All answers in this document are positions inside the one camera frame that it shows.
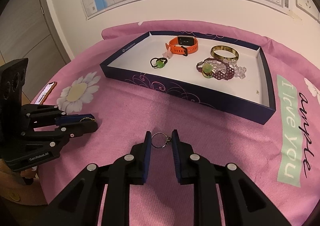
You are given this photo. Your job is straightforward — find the grey wooden door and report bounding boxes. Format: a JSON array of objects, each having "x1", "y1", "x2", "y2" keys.
[{"x1": 1, "y1": 0, "x2": 71, "y2": 102}]

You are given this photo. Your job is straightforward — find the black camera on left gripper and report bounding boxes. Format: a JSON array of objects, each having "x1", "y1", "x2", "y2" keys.
[{"x1": 1, "y1": 58, "x2": 28, "y2": 158}]

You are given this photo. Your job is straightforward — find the pink floral bed sheet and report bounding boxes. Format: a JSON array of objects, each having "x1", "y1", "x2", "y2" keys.
[{"x1": 38, "y1": 21, "x2": 319, "y2": 225}]

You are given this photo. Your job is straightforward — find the white wall socket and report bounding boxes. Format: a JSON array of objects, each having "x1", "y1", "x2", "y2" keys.
[{"x1": 296, "y1": 0, "x2": 319, "y2": 21}]

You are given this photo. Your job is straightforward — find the dark blue shallow box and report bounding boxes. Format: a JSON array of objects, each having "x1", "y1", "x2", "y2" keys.
[{"x1": 100, "y1": 31, "x2": 276, "y2": 124}]

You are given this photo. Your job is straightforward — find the black hair tie green bead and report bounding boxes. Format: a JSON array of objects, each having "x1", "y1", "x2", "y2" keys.
[{"x1": 150, "y1": 57, "x2": 168, "y2": 69}]

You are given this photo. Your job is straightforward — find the dark red bead bracelet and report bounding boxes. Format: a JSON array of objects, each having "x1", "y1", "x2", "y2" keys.
[{"x1": 196, "y1": 57, "x2": 236, "y2": 81}]

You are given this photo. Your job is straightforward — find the tortoiseshell bangle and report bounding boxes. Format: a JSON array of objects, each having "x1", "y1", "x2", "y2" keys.
[{"x1": 210, "y1": 45, "x2": 239, "y2": 61}]

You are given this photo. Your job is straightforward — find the silver ring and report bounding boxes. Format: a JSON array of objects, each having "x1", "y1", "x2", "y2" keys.
[{"x1": 151, "y1": 132, "x2": 173, "y2": 149}]

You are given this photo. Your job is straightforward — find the clear crystal bead bracelet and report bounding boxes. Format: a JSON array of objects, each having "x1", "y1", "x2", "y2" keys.
[{"x1": 209, "y1": 57, "x2": 248, "y2": 80}]

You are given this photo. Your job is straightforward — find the smartphone with orange case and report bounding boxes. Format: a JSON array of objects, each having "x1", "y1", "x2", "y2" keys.
[{"x1": 34, "y1": 82, "x2": 57, "y2": 105}]

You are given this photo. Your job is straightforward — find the gold ring green bead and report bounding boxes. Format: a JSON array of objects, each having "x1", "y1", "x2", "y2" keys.
[{"x1": 201, "y1": 62, "x2": 213, "y2": 78}]

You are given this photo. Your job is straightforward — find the pink flower hair clip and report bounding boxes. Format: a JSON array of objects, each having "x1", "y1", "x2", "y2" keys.
[{"x1": 162, "y1": 47, "x2": 173, "y2": 59}]

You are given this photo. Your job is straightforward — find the person's left hand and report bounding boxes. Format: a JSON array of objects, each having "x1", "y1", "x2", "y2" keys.
[{"x1": 1, "y1": 159, "x2": 47, "y2": 206}]

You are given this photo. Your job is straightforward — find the orange smart watch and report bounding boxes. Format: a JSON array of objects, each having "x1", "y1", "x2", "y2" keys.
[{"x1": 165, "y1": 36, "x2": 199, "y2": 56}]

